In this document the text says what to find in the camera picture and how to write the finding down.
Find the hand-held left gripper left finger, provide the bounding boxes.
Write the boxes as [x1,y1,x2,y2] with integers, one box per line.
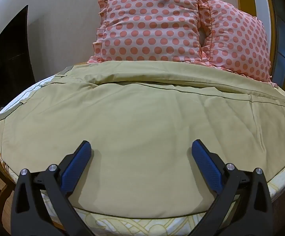
[11,141,94,236]

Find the beige pants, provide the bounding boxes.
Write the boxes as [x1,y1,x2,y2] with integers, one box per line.
[0,60,285,219]

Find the patterned yellow bed sheet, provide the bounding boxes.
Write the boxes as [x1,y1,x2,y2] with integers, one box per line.
[0,75,285,236]

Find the pink polka dot pillow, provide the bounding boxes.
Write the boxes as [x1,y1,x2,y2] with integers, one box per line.
[198,0,278,88]
[87,0,213,65]

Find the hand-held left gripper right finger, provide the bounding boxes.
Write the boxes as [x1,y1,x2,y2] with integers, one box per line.
[191,140,274,236]

